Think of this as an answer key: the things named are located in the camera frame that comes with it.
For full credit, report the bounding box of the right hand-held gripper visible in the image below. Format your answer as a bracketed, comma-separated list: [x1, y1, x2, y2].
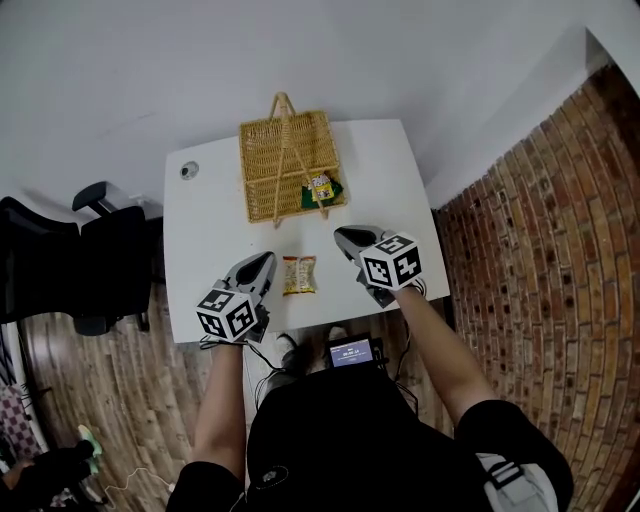
[333, 225, 421, 309]

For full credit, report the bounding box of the black metal railing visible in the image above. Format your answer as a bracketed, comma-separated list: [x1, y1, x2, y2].
[0, 324, 26, 386]

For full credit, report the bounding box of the orange-ended peanut snack packet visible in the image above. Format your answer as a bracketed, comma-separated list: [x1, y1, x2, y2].
[281, 254, 319, 297]

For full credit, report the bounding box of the person's left shoe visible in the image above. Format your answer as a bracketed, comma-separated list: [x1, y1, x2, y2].
[276, 332, 301, 371]

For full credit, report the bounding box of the person's left forearm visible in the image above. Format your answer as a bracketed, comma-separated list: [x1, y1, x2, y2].
[192, 342, 249, 466]

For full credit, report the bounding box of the person's right forearm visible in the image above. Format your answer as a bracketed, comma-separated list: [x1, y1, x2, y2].
[394, 284, 499, 426]

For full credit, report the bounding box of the person's black shirt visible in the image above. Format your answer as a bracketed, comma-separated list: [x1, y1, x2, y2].
[167, 367, 575, 512]

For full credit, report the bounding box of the wicker basket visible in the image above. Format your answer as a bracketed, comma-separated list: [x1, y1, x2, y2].
[238, 91, 350, 230]

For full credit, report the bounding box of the grey white shoulder bag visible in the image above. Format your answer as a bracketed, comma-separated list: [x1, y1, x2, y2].
[474, 452, 559, 512]

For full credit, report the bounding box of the purple white checkered cloth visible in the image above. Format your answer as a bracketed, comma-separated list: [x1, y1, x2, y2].
[0, 384, 44, 461]

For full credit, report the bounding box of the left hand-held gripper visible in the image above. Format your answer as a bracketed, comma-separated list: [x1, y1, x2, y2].
[195, 251, 278, 346]

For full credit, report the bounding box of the yellow green snack bag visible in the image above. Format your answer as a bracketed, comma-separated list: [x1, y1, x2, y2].
[299, 171, 346, 210]

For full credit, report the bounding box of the small black screen device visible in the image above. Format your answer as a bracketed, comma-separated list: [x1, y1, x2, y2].
[327, 337, 377, 369]

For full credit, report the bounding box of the black office chair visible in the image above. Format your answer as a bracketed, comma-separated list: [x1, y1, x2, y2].
[0, 180, 166, 337]

